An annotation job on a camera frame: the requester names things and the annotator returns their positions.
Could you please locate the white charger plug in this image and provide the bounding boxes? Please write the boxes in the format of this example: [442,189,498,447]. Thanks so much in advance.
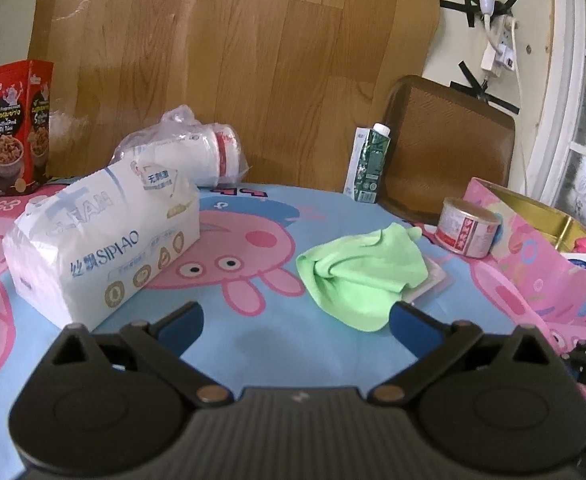
[480,45,516,78]

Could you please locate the pink gift box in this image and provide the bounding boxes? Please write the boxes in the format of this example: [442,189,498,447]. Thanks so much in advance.
[463,177,586,356]

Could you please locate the small white tissue packet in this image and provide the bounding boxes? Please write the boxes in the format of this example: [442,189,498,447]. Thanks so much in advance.
[560,252,586,278]

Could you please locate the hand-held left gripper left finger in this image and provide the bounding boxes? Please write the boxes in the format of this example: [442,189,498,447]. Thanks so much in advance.
[38,301,234,408]

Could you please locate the printed cartoon tablecloth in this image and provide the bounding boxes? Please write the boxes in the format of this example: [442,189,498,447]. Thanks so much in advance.
[0,162,586,480]

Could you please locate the plastic bag of paper cups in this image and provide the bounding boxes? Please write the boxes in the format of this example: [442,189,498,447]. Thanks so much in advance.
[110,105,249,191]

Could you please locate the green drink carton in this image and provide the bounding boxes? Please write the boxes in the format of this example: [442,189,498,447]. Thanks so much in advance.
[344,122,391,204]

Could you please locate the white cable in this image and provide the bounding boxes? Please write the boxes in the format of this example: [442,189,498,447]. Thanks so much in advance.
[510,25,532,196]

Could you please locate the white window frame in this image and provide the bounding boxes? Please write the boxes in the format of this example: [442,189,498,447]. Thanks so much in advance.
[523,0,586,256]

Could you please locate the white power strip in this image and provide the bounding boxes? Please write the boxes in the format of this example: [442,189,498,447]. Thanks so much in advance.
[495,12,520,53]

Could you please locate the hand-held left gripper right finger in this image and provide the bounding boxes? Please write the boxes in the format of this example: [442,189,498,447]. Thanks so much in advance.
[368,301,564,407]

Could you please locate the green cloth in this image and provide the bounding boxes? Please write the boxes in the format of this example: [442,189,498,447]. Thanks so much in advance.
[295,223,430,332]

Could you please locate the wooden board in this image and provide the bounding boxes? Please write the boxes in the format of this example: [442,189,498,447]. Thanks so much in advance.
[26,0,441,193]

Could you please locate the white red tin can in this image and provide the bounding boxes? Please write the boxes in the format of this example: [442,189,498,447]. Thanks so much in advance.
[434,198,501,259]

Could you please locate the large white tissue pack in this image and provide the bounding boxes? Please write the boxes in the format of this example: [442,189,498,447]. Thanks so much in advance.
[2,162,201,331]

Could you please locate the red snack box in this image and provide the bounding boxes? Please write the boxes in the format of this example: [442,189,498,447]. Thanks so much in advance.
[0,59,55,197]

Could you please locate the white flat packet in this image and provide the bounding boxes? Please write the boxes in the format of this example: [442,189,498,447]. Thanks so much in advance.
[403,255,448,303]

